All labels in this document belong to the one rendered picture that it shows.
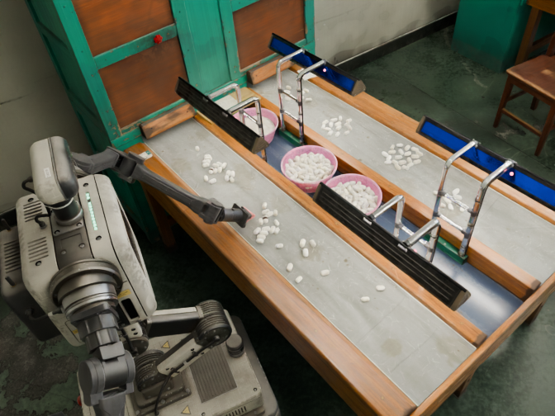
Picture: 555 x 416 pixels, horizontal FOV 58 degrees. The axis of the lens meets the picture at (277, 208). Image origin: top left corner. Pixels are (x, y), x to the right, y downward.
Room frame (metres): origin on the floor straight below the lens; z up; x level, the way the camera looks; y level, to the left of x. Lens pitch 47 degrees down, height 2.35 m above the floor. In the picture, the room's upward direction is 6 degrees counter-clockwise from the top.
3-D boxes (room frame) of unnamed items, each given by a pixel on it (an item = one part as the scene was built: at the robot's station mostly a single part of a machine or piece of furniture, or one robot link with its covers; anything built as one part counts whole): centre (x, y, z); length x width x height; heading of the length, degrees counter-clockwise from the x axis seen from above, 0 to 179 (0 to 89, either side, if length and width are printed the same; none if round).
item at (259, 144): (1.81, 0.21, 1.08); 0.62 x 0.08 x 0.07; 35
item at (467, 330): (1.52, -0.13, 0.71); 1.81 x 0.05 x 0.11; 35
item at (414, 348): (1.42, 0.02, 0.73); 1.81 x 0.30 x 0.02; 35
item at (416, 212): (1.70, -0.40, 0.71); 1.81 x 0.05 x 0.11; 35
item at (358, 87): (2.13, -0.25, 1.08); 0.62 x 0.08 x 0.07; 35
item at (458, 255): (1.28, -0.73, 0.90); 0.20 x 0.19 x 0.45; 35
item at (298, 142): (2.08, -0.19, 0.90); 0.20 x 0.19 x 0.45; 35
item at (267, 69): (2.53, -0.05, 0.83); 0.30 x 0.06 x 0.07; 125
